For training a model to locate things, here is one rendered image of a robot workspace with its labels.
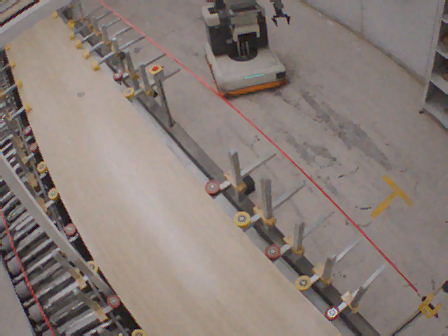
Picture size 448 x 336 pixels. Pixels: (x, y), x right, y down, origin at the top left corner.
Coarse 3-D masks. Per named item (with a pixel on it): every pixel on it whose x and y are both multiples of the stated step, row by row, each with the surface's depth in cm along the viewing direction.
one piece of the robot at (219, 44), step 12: (204, 12) 364; (216, 12) 360; (264, 12) 364; (216, 24) 365; (264, 24) 376; (216, 36) 377; (228, 36) 380; (264, 36) 388; (216, 48) 389; (228, 48) 392; (240, 48) 390; (252, 48) 395
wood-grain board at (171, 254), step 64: (64, 64) 335; (64, 128) 286; (128, 128) 276; (64, 192) 253; (128, 192) 248; (192, 192) 243; (128, 256) 224; (192, 256) 221; (256, 256) 217; (192, 320) 199; (256, 320) 196; (320, 320) 190
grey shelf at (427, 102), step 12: (444, 0) 256; (444, 12) 275; (444, 24) 291; (444, 48) 299; (432, 60) 313; (432, 72) 335; (444, 72) 334; (432, 84) 356; (444, 84) 324; (432, 96) 367; (444, 96) 365; (420, 108) 369; (432, 108) 358; (444, 108) 356; (444, 120) 347
